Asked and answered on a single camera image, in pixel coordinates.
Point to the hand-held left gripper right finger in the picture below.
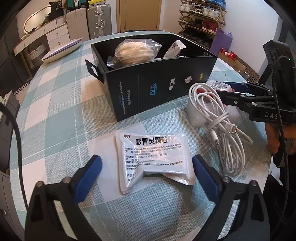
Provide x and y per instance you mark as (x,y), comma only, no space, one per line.
(205,178)

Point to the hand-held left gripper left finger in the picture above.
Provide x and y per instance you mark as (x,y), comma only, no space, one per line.
(89,178)

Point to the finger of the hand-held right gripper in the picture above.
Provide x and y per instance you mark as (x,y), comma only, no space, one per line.
(231,98)
(233,84)

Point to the red and white packet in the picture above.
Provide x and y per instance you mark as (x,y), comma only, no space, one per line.
(217,85)

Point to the white medicine pouch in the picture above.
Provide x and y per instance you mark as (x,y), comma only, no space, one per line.
(150,153)

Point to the white printed packet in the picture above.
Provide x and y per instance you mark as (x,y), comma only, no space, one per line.
(174,48)

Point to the black cardboard box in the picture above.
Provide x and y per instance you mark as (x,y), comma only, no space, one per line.
(150,92)

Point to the clear bag of beige pads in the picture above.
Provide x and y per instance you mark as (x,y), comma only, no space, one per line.
(134,52)

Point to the person's right hand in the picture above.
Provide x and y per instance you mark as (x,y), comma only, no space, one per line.
(271,139)

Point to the open cardboard box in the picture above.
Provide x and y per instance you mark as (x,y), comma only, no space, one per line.
(240,64)

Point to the purple bag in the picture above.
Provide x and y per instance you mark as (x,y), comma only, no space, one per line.
(220,42)

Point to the wooden shoe rack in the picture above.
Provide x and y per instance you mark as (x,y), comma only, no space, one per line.
(219,23)

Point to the shoe rack with shoes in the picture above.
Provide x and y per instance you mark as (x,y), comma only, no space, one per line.
(203,23)

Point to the grey cabinet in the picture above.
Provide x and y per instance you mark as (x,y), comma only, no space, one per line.
(9,197)

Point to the striped floor mat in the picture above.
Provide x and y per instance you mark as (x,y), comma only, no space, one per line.
(23,88)

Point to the beige wooden door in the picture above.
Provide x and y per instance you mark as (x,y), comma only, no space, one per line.
(138,14)

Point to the white and purple plate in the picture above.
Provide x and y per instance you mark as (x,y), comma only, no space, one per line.
(62,49)

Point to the white woven basket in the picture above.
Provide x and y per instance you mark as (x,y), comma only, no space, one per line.
(37,55)

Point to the white dresser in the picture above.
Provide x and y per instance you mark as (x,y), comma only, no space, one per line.
(57,34)

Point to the silver suitcase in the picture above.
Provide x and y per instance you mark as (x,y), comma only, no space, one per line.
(97,20)

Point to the beige suitcase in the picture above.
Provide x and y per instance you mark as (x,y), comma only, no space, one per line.
(77,23)

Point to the oval white-framed mirror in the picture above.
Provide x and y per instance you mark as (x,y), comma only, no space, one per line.
(40,15)

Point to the black shopping bag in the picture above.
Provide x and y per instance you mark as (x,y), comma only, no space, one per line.
(56,9)

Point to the teal suitcase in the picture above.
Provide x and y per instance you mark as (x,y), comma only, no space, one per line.
(70,2)

